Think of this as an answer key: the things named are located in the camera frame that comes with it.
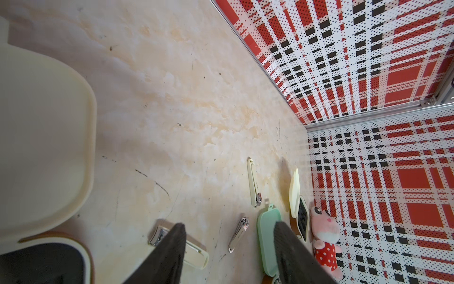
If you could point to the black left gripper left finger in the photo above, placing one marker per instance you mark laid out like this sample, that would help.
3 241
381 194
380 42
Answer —
165 263

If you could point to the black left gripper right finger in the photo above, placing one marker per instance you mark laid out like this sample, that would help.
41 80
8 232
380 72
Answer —
295 263

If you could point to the mint green manicure case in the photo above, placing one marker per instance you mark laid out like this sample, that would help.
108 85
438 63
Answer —
265 228

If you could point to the silver nail clipper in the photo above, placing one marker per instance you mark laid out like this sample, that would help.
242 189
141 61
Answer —
240 230

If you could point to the cream manicure case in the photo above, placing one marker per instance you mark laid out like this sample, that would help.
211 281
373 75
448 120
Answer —
48 137
299 213

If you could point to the silver clipper bottom right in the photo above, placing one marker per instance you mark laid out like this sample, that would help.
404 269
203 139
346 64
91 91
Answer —
194 255

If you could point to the cream nail clipper far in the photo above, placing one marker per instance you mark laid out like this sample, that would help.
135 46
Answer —
256 198

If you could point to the pink frog plush red dress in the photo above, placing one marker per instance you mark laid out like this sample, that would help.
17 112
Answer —
326 234

